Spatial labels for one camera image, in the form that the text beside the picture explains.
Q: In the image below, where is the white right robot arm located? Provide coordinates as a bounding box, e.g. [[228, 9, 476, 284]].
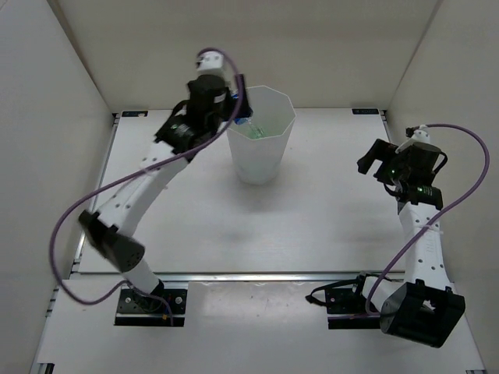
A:
[[350, 139, 465, 348]]

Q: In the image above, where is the clear bottle blue label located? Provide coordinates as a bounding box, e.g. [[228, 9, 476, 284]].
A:
[[234, 116, 252, 136]]

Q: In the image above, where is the dark left table sticker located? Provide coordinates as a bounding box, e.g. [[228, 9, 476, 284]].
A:
[[121, 111, 148, 118]]

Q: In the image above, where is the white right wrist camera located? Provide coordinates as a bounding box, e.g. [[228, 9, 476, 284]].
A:
[[395, 125, 431, 153]]

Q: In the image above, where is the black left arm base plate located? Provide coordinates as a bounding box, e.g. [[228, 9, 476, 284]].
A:
[[115, 288, 188, 327]]

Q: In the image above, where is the green plastic soda bottle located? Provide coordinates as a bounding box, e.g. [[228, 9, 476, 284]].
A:
[[242, 121, 266, 139]]

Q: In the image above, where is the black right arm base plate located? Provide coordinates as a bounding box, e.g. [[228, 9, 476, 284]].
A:
[[305, 272, 380, 330]]

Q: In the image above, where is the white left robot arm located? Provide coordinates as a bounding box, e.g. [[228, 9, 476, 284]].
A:
[[78, 74, 253, 312]]

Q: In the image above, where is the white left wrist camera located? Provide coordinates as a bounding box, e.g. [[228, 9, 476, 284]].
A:
[[196, 51, 225, 78]]

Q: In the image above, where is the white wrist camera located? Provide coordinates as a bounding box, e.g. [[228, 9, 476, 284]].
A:
[[196, 51, 225, 78], [395, 125, 431, 153]]

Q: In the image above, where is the white octagonal plastic bin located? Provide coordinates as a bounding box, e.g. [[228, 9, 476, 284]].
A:
[[226, 86, 296, 185]]

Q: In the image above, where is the dark table sticker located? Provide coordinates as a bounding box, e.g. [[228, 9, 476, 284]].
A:
[[121, 111, 148, 118], [352, 108, 380, 115]]

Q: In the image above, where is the dark right table sticker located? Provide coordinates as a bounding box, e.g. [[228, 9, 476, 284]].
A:
[[352, 108, 380, 115]]

